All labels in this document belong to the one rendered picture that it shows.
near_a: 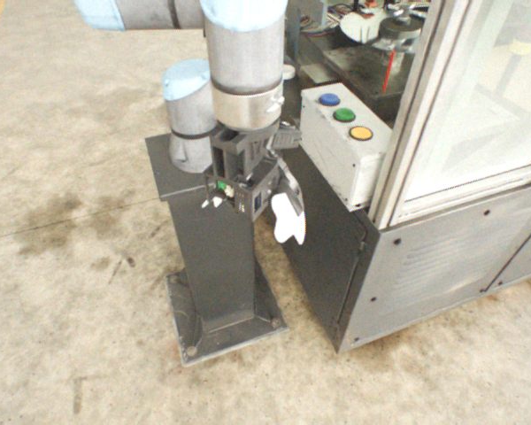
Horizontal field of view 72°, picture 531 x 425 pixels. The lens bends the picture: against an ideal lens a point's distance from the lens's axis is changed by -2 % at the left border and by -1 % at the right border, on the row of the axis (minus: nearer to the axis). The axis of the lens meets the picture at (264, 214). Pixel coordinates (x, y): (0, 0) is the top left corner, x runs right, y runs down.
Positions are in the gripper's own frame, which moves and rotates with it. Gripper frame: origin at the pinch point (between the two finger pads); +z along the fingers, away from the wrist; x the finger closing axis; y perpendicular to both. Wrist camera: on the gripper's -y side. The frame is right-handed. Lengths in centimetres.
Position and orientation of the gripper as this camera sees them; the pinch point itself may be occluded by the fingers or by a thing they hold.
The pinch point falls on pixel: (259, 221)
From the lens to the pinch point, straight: 57.3
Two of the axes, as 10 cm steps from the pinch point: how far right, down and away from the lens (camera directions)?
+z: 0.0, 6.8, 7.3
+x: 8.6, 3.7, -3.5
